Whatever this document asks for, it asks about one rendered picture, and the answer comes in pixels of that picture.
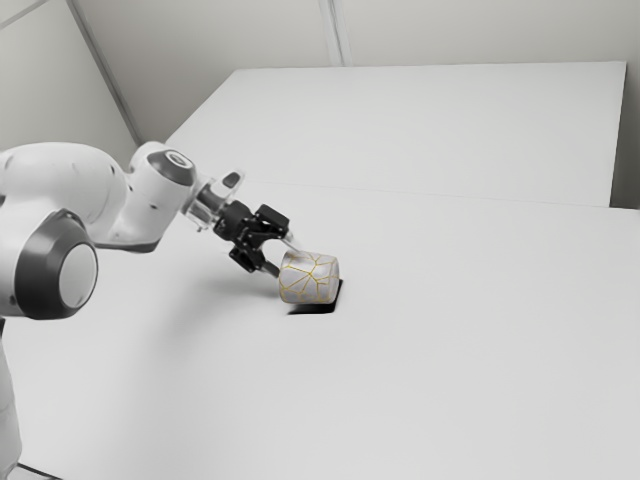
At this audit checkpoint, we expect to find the grey mug with gold cracks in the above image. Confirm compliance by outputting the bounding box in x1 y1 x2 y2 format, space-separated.
277 247 342 306

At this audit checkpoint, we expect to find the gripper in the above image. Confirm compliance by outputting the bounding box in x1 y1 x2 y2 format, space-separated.
212 199 303 278

